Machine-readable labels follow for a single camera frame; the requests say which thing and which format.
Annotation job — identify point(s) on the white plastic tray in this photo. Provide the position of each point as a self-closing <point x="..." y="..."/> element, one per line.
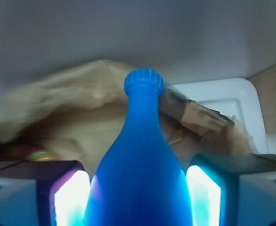
<point x="235" y="98"/>

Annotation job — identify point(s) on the brown paper bag bin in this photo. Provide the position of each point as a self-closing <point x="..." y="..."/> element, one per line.
<point x="87" y="104"/>

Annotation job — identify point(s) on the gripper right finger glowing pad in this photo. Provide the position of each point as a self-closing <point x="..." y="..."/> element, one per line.
<point x="233" y="190"/>

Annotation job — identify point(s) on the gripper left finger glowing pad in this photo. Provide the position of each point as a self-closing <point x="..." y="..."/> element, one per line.
<point x="43" y="193"/>

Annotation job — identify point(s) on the multicolour twisted rope toy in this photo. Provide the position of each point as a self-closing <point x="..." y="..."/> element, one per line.
<point x="30" y="152"/>

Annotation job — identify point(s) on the blue plastic bottle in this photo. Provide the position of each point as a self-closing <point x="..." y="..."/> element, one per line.
<point x="139" y="181"/>

